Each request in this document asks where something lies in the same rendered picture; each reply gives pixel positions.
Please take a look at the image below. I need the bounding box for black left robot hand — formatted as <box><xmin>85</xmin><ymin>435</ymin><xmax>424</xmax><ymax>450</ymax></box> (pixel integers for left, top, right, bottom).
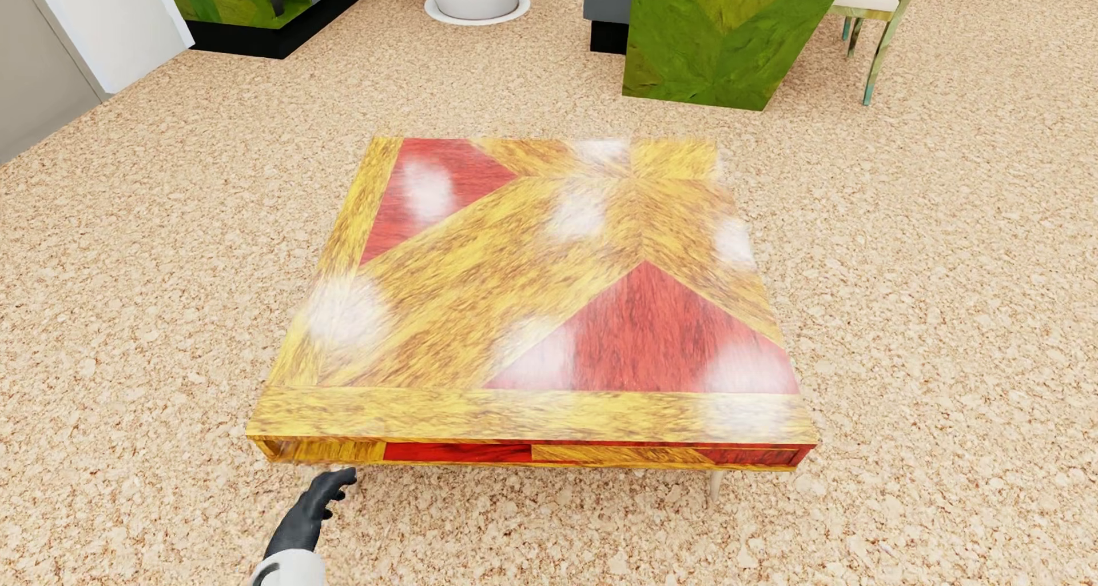
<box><xmin>263</xmin><ymin>468</ymin><xmax>358</xmax><ymax>560</ymax></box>

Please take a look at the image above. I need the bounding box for green patterned cabinet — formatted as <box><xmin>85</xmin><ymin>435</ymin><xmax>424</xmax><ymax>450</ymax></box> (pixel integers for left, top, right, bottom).
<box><xmin>583</xmin><ymin>0</ymin><xmax>856</xmax><ymax>112</ymax></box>

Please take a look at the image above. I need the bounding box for white door panel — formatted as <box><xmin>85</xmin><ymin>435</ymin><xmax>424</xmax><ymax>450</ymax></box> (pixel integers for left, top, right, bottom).
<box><xmin>24</xmin><ymin>0</ymin><xmax>197</xmax><ymax>95</ymax></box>

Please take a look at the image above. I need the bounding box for yellow and red coffee table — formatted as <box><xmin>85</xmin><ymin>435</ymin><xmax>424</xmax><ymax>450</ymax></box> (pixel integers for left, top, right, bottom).
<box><xmin>246</xmin><ymin>135</ymin><xmax>820</xmax><ymax>505</ymax></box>

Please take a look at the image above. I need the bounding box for white seat green leg chair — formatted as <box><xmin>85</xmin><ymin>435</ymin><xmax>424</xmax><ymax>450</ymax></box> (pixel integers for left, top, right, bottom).
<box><xmin>829</xmin><ymin>0</ymin><xmax>928</xmax><ymax>107</ymax></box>

